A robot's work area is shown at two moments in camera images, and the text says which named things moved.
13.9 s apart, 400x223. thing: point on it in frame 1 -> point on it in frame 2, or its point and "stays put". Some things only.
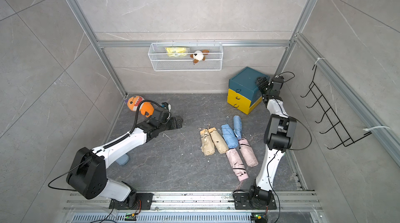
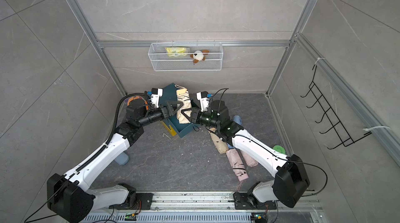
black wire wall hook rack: (335, 122) stays put
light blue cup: (123, 160) stays put
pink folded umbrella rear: (247, 153) stays put
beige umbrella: (207, 145) -> (183, 96)
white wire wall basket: (186, 56) stays put
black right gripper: (265, 83) -> (197, 115)
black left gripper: (179, 122) -> (164, 113)
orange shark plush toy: (133, 103) stays put
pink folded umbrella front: (237, 164) stays put
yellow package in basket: (176, 51) stays put
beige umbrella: (219, 142) stays put
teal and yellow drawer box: (244, 92) -> (170, 94)
